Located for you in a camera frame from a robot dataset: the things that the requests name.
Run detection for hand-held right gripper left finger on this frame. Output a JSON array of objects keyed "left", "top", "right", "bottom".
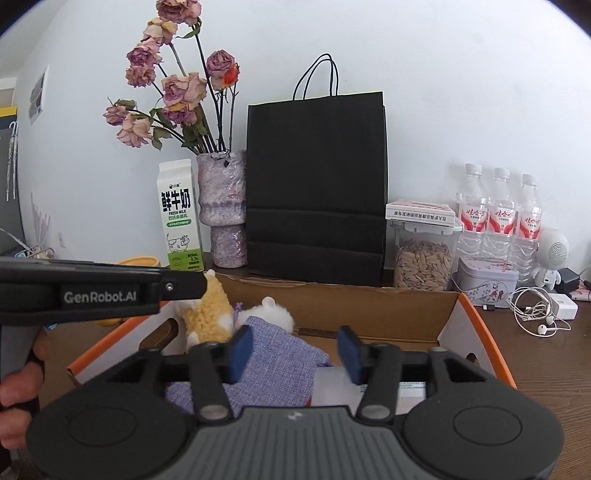
[{"left": 104, "top": 325, "right": 254, "bottom": 423}]

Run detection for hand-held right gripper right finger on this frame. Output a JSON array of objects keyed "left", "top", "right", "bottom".
[{"left": 336, "top": 325, "right": 485, "bottom": 423}]

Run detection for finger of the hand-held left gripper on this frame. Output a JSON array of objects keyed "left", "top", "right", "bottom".
[{"left": 158, "top": 270, "right": 208, "bottom": 303}]

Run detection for yellow white plush toy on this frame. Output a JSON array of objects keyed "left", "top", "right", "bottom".
[{"left": 180, "top": 270, "right": 296, "bottom": 347}]

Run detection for purple fabric pouch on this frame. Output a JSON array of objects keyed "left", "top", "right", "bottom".
[{"left": 165, "top": 316, "right": 331, "bottom": 416}]

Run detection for red cardboard box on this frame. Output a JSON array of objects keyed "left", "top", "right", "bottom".
[{"left": 67, "top": 272, "right": 518, "bottom": 416}]

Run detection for person's left hand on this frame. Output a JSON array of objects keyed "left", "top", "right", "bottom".
[{"left": 0, "top": 330, "right": 52, "bottom": 450}]

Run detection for yellow mug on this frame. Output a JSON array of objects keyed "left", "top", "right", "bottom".
[{"left": 98, "top": 255, "right": 163, "bottom": 328}]

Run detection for white green milk carton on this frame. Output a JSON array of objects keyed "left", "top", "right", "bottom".
[{"left": 158, "top": 159, "right": 205, "bottom": 272}]

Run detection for mottled purple vase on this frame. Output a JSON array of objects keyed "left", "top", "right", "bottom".
[{"left": 197, "top": 150, "right": 249, "bottom": 268}]

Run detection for clear seed container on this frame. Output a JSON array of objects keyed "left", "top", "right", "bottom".
[{"left": 390, "top": 219, "right": 463, "bottom": 291}]

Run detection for grey cabinet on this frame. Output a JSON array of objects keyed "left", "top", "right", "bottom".
[{"left": 0, "top": 78, "right": 28, "bottom": 257}]

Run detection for white printed tin box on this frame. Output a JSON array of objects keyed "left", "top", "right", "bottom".
[{"left": 455, "top": 256, "right": 520, "bottom": 306}]

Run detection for flat white pink box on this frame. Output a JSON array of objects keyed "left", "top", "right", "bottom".
[{"left": 385, "top": 198, "right": 455, "bottom": 223}]

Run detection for black paper bag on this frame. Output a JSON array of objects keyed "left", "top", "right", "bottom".
[{"left": 246, "top": 54, "right": 389, "bottom": 288}]

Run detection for white earphones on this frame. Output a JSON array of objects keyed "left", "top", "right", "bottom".
[{"left": 508, "top": 286, "right": 573, "bottom": 337}]

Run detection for dried rose bouquet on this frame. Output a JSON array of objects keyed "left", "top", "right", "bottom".
[{"left": 104, "top": 0, "right": 241, "bottom": 155}]

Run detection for white charger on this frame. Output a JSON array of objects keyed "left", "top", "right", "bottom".
[{"left": 551, "top": 295, "right": 579, "bottom": 320}]

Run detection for white robot speaker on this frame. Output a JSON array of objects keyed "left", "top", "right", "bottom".
[{"left": 533, "top": 227, "right": 571, "bottom": 291}]

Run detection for black power adapter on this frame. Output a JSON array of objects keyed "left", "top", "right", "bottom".
[{"left": 561, "top": 268, "right": 583, "bottom": 294}]

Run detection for purple plant wall sticker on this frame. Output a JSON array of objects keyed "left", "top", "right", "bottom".
[{"left": 30, "top": 191, "right": 51, "bottom": 250}]

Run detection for wall poster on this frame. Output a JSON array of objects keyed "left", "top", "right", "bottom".
[{"left": 28, "top": 65, "right": 51, "bottom": 125}]

